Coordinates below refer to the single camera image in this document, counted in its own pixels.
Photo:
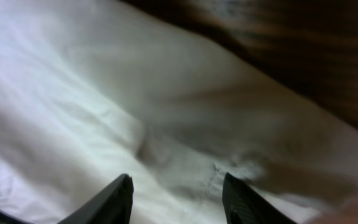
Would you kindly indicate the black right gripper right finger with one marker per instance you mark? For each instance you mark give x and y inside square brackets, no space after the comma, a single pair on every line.
[243,205]

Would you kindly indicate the beige cotton shorts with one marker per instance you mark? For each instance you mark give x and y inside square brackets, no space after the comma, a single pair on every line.
[90,90]

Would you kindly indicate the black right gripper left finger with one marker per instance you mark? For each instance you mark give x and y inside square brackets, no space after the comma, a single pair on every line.
[112,205]

